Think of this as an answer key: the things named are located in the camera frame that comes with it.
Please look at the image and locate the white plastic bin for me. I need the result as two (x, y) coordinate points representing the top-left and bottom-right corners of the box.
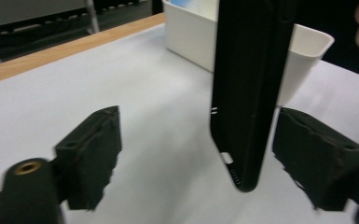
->
(162, 0), (336, 107)

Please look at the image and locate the white table mat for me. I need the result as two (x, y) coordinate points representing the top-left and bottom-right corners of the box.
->
(0, 22), (359, 224)

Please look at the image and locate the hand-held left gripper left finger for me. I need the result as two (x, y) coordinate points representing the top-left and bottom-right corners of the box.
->
(54, 105), (123, 211)

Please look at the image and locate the black phone case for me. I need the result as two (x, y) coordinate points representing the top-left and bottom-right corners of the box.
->
(210, 0), (297, 193)

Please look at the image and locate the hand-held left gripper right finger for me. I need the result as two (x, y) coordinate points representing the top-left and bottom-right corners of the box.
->
(271, 106), (359, 213)

